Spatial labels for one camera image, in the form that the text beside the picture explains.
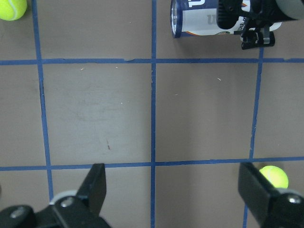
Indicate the white blue tennis ball can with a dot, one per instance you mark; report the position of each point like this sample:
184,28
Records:
198,18

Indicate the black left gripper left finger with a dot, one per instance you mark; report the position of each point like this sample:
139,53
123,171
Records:
92,191

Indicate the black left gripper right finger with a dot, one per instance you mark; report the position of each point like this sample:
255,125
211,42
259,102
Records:
260,196

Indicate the tennis ball front Roland Garros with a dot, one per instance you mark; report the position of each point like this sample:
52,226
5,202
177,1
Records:
12,9

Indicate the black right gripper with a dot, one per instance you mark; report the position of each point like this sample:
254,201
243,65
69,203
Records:
260,11

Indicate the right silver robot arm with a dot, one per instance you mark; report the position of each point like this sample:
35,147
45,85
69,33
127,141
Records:
261,16

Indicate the tennis ball near left base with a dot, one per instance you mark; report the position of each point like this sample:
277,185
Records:
276,176

